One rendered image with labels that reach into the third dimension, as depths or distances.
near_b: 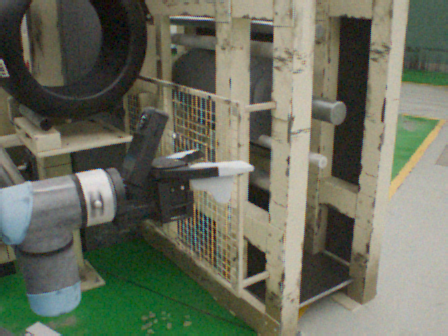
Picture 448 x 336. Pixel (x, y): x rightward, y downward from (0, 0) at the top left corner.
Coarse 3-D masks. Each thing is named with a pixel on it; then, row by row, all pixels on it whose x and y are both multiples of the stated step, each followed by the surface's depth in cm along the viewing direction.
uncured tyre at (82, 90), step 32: (0, 0) 145; (32, 0) 147; (96, 0) 186; (128, 0) 167; (0, 32) 146; (128, 32) 189; (96, 64) 194; (128, 64) 173; (32, 96) 157; (64, 96) 163; (96, 96) 169
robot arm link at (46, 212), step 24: (0, 192) 59; (24, 192) 59; (48, 192) 60; (72, 192) 61; (0, 216) 57; (24, 216) 58; (48, 216) 60; (72, 216) 61; (24, 240) 60; (48, 240) 60
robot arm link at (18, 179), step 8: (0, 144) 68; (0, 152) 67; (0, 160) 67; (8, 160) 69; (0, 168) 67; (8, 168) 68; (16, 168) 71; (0, 176) 67; (8, 176) 68; (16, 176) 70; (0, 184) 67; (8, 184) 68; (16, 184) 69
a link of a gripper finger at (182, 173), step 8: (176, 168) 68; (184, 168) 68; (192, 168) 68; (200, 168) 67; (208, 168) 68; (216, 168) 68; (168, 176) 68; (176, 176) 68; (184, 176) 67; (192, 176) 68; (200, 176) 68; (208, 176) 68; (216, 176) 68
